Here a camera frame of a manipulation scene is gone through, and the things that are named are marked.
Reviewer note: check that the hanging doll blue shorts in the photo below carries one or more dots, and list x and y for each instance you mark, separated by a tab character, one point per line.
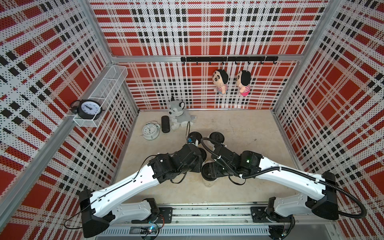
220	80

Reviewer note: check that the paper cup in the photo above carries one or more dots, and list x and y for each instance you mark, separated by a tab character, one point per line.
208	183

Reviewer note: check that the hanging doll pink dress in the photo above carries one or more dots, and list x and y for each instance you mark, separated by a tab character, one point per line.
243	80

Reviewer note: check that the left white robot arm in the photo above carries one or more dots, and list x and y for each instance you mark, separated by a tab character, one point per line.
102	208

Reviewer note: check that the black glasses case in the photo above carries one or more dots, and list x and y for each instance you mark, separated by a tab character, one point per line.
165	124

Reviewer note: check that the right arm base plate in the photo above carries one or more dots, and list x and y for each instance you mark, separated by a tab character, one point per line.
267	215

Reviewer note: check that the black wall clock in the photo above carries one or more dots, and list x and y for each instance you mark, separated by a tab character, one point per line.
86	109

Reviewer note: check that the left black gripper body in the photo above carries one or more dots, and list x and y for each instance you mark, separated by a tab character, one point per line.
195	166

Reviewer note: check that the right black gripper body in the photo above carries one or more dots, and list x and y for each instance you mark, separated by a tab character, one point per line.
226	171

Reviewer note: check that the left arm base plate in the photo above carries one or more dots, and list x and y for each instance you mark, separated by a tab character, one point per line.
163	215

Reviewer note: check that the white alarm clock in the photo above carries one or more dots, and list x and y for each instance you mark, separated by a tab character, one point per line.
151	130

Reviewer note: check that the white wire basket shelf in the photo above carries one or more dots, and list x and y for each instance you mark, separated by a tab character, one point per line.
104	93

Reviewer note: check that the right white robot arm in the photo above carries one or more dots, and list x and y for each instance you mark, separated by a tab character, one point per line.
317	194

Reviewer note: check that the black hook rail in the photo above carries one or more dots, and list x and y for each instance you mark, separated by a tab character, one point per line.
260	59

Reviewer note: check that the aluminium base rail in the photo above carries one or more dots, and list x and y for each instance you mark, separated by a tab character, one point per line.
224	220

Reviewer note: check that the black cup lid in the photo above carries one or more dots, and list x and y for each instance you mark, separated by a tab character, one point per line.
208	172
203	154
194	138
217	136

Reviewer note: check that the grey husky plush toy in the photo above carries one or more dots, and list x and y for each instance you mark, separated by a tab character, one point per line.
179	115

